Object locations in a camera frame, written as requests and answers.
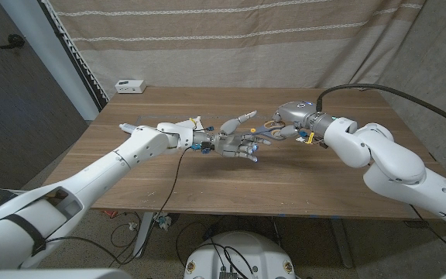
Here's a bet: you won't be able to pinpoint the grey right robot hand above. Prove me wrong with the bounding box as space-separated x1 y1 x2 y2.
272 100 339 140

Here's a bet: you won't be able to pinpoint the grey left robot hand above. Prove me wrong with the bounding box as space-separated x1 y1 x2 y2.
207 110 273 163

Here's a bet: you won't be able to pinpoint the scissors with beige handles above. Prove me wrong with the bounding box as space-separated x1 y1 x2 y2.
242 120 286 141

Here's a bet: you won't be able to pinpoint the beige striped curtain backdrop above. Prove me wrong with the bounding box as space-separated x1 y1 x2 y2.
47 0 428 100

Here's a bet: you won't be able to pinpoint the crumpled blue white scrap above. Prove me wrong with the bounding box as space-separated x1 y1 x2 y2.
153 212 173 230

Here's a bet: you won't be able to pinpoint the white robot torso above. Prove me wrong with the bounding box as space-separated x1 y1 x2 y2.
184 231 297 279

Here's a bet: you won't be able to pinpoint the white power strip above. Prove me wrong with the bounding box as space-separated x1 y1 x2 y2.
115 79 147 95

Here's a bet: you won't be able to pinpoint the grey metal table leg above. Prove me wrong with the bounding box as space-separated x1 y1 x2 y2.
329 218 355 269
132 212 155 260

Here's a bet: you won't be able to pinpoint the black strip with zigzag trim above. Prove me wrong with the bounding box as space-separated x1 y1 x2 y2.
36 0 110 112

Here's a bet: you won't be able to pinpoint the dark grey door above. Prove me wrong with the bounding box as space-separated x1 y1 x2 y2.
0 0 89 191

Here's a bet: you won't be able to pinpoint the white robot chest panel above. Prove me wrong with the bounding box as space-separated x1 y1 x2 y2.
0 268 133 279

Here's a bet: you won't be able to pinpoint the thin left wrist cable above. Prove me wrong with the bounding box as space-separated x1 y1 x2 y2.
44 146 194 265

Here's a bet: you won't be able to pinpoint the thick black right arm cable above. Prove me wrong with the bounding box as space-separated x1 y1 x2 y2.
315 84 446 133

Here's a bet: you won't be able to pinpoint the black torso cable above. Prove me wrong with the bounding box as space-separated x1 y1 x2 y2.
211 243 256 279

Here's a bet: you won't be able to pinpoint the black floor cable loop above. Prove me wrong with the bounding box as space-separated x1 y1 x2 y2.
109 211 141 249

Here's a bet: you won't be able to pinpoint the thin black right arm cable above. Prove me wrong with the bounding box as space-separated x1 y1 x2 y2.
410 204 446 261

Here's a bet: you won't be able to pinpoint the black door handle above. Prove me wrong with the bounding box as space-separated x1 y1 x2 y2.
0 33 26 50

